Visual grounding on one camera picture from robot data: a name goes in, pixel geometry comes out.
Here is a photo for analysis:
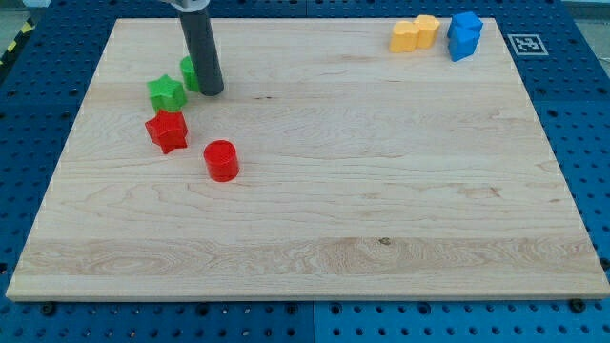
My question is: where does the silver rod mount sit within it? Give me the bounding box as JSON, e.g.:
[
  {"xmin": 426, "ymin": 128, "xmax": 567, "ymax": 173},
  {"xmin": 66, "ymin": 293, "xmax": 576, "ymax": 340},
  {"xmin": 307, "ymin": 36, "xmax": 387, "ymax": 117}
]
[{"xmin": 160, "ymin": 0, "xmax": 209, "ymax": 12}]

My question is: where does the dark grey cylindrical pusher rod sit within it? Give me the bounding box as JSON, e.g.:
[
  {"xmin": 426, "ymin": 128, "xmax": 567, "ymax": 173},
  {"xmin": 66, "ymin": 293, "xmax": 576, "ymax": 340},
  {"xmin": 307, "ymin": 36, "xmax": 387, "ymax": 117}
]
[{"xmin": 179, "ymin": 8, "xmax": 224, "ymax": 96}]

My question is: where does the yellow hexagon block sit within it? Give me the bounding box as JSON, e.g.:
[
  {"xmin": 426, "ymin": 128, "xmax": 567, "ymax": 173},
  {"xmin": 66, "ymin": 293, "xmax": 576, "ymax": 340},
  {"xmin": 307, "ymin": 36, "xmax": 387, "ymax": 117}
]
[{"xmin": 414, "ymin": 14, "xmax": 440, "ymax": 49}]

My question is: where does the green cylinder block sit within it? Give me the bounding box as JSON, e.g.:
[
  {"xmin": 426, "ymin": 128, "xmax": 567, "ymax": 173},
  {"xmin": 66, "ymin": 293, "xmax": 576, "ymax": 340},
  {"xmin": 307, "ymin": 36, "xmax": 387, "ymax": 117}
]
[{"xmin": 179, "ymin": 56, "xmax": 200, "ymax": 92}]

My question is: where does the green star block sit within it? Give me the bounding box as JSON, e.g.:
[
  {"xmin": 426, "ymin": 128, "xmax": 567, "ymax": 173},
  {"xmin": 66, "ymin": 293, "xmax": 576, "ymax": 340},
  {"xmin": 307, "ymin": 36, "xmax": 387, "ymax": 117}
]
[{"xmin": 147, "ymin": 74, "xmax": 188, "ymax": 112}]

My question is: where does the red star block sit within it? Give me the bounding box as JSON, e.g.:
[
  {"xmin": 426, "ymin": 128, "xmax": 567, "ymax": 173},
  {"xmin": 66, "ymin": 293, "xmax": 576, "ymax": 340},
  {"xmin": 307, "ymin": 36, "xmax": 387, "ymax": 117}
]
[{"xmin": 145, "ymin": 110, "xmax": 188, "ymax": 154}]

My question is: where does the red cylinder block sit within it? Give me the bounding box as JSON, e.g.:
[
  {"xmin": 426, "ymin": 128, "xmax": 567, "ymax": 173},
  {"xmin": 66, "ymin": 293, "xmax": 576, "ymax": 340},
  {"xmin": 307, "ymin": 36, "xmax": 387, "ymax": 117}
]
[{"xmin": 203, "ymin": 140, "xmax": 239, "ymax": 182}]

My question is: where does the light wooden board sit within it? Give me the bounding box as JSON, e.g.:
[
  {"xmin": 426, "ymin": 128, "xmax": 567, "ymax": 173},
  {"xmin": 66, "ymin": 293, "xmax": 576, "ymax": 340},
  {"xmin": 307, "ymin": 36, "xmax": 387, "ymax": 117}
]
[{"xmin": 7, "ymin": 18, "xmax": 609, "ymax": 302}]

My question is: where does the yellow heart block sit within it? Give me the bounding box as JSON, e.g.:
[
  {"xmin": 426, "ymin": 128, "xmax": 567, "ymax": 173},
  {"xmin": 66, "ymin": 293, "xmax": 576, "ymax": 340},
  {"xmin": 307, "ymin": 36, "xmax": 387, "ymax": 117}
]
[{"xmin": 389, "ymin": 20, "xmax": 420, "ymax": 53}]

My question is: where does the blue pentagon block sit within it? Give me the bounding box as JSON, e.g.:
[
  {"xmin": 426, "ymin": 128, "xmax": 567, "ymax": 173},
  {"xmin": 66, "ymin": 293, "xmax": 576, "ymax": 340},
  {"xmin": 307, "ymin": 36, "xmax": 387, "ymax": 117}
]
[{"xmin": 448, "ymin": 27, "xmax": 480, "ymax": 62}]

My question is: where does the blue cube block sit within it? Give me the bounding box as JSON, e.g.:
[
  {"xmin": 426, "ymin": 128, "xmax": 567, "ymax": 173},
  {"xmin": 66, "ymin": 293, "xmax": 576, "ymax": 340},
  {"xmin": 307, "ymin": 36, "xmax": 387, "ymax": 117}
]
[{"xmin": 447, "ymin": 11, "xmax": 483, "ymax": 38}]

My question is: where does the black bolt left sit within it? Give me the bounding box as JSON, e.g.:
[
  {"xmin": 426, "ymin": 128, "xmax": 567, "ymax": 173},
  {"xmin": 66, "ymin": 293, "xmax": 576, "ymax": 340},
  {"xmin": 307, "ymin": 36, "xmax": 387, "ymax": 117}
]
[{"xmin": 40, "ymin": 302, "xmax": 56, "ymax": 316}]

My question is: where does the black bolt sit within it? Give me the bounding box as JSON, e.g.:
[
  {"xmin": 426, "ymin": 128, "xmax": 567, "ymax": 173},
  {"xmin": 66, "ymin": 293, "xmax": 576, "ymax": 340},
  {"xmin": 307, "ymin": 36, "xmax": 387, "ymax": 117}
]
[
  {"xmin": 40, "ymin": 302, "xmax": 56, "ymax": 316},
  {"xmin": 568, "ymin": 298, "xmax": 587, "ymax": 313}
]

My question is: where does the white fiducial marker tag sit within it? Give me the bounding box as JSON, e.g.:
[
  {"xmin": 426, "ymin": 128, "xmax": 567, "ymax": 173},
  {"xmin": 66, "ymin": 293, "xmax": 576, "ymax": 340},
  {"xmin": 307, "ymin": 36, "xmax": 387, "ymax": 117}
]
[{"xmin": 508, "ymin": 33, "xmax": 548, "ymax": 56}]

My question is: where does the black bolt right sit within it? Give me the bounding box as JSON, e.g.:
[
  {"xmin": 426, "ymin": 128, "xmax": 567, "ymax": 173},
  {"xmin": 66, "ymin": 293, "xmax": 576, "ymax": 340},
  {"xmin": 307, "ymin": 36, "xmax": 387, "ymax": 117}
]
[{"xmin": 568, "ymin": 298, "xmax": 587, "ymax": 313}]

